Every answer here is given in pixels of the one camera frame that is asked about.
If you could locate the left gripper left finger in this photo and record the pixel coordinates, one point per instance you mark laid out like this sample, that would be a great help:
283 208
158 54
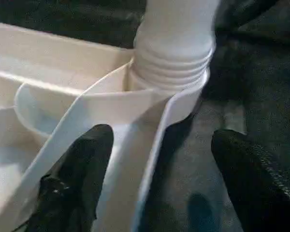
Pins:
72 188

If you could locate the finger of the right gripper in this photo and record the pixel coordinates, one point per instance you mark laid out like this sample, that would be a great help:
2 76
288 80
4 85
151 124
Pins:
246 9

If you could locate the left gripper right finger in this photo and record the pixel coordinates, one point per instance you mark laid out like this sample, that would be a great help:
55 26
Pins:
261 188

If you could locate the white plastic table leg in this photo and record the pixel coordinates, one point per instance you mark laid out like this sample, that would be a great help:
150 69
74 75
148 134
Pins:
176 34

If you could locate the white plastic table top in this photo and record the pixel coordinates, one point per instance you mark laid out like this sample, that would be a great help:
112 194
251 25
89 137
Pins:
53 72

